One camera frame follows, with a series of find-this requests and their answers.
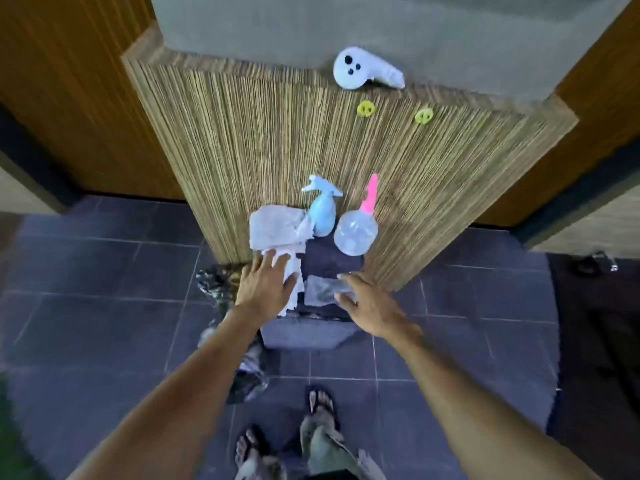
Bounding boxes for person's right hand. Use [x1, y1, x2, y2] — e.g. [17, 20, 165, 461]
[333, 272, 423, 341]

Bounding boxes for person's left hand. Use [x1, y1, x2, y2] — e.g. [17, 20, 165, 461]
[233, 248, 301, 328]

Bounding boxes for grey cleaning cloth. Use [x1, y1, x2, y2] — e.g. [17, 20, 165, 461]
[303, 274, 357, 308]

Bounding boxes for person's right forearm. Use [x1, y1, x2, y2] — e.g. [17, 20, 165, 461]
[385, 322, 601, 480]

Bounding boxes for person's left forearm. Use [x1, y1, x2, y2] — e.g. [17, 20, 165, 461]
[67, 307, 273, 480]

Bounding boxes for person's right foot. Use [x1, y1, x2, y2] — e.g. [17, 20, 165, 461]
[307, 389, 341, 435]

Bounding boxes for person's foot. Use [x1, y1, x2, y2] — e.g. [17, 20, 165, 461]
[307, 389, 341, 435]
[235, 428, 281, 480]

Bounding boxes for person's left foot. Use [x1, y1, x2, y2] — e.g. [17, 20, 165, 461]
[235, 428, 281, 480]

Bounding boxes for clear plastic trash bags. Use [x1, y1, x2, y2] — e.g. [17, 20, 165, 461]
[195, 263, 271, 405]

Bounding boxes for grey stool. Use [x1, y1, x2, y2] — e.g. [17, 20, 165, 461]
[259, 234, 366, 351]

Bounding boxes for white cloth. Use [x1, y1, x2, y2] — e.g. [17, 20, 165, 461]
[249, 204, 313, 318]

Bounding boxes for clear spray bottle pink nozzle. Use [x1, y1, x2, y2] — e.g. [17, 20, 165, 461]
[333, 173, 379, 257]

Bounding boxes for blue spray bottle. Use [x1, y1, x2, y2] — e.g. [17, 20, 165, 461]
[301, 174, 345, 239]

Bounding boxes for black flip-flop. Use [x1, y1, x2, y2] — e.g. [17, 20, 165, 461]
[303, 384, 342, 435]
[233, 424, 275, 480]

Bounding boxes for wooden slatted counter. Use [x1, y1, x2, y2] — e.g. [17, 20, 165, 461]
[121, 0, 636, 293]

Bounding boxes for olive green trousers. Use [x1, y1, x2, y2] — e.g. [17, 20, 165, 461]
[239, 414, 389, 480]

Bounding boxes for small black object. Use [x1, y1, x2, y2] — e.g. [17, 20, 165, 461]
[572, 251, 619, 277]

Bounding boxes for white handheld controller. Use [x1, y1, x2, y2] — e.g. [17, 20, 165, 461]
[333, 46, 407, 91]

